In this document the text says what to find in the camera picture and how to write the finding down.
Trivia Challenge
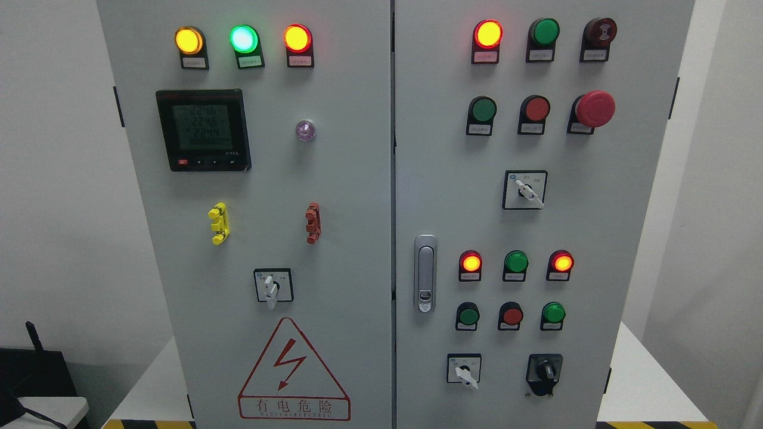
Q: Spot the door rotary switch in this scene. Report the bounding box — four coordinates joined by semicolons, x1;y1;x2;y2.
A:
253;268;294;310

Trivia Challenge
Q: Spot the green lit indicator light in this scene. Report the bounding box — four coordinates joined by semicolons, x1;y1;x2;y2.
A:
229;24;265;70

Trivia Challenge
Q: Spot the yellow indicator light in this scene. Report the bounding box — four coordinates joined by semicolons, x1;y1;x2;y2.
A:
175;26;209;70

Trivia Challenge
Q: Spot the grey electrical cabinet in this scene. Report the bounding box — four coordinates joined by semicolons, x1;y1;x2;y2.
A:
97;1;694;428

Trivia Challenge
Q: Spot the red terminal connector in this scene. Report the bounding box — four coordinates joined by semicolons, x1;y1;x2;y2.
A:
305;201;322;245

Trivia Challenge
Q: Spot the red lit indicator lower left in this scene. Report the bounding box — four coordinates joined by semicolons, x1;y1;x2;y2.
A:
458;250;482;282

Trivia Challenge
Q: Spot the red lit indicator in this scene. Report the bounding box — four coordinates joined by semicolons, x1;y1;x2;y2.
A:
546;250;575;282
471;19;503;64
458;250;482;282

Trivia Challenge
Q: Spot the small clear lamp bulb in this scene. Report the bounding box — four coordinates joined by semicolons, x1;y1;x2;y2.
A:
295;120;317;142

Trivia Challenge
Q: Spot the green push button lower left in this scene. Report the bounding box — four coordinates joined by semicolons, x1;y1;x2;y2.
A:
455;301;480;331

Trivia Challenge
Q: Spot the green push button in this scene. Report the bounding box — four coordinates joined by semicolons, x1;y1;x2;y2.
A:
466;96;498;136
539;301;566;331
455;301;480;331

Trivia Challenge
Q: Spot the green indicator lower middle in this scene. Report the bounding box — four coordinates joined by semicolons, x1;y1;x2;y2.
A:
503;250;529;282

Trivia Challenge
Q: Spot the green push button upper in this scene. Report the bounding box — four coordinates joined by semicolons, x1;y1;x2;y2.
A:
466;96;498;136

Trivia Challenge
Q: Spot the yellow terminal connector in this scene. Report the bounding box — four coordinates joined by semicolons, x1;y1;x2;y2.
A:
207;202;231;246

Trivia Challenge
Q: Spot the red push button lower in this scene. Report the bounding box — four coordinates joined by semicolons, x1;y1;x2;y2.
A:
498;301;524;331

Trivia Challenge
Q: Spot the red push button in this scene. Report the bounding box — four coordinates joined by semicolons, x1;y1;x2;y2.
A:
498;301;524;331
517;95;551;135

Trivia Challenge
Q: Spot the red lit indicator lower right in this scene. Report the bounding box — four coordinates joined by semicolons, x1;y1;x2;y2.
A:
546;250;575;282

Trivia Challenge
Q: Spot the red push button upper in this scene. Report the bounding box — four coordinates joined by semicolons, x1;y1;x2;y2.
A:
517;95;551;135

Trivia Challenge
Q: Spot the red high voltage warning sticker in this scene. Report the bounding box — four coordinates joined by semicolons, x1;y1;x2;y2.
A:
238;317;351;421

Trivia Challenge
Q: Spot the red lit indicator left door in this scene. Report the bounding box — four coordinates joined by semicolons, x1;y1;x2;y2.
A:
283;23;314;68

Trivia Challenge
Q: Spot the black digital power meter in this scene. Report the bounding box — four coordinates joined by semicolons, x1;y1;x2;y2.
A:
156;89;252;172

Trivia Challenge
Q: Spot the green push button lower right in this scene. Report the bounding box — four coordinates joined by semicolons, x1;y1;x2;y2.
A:
539;301;566;331

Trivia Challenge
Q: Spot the red lit indicator top right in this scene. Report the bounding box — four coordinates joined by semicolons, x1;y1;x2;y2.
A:
471;19;503;64

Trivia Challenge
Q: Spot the red emergency stop button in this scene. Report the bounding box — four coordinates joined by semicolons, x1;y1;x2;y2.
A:
567;90;616;135

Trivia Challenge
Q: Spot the green indicator top right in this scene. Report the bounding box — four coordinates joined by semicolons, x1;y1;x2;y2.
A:
525;17;560;63

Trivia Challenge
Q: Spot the dark red buzzer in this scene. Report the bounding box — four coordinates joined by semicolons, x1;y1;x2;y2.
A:
579;17;618;63

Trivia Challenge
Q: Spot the white box lower left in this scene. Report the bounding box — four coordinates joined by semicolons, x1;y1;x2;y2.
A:
2;397;90;428

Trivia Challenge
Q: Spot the black device with antenna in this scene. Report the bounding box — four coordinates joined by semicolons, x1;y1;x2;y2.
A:
1;321;78;426

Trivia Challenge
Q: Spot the silver door handle lock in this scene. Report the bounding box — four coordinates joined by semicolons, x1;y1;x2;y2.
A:
414;234;437;314

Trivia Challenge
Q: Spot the upper right rotary switch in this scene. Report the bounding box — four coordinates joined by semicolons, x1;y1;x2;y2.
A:
503;169;548;210

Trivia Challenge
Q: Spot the bottom white rotary switch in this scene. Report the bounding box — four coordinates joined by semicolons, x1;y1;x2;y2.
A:
446;353;482;390

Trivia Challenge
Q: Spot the black knob selector switch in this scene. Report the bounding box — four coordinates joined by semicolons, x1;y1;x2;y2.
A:
526;353;563;396

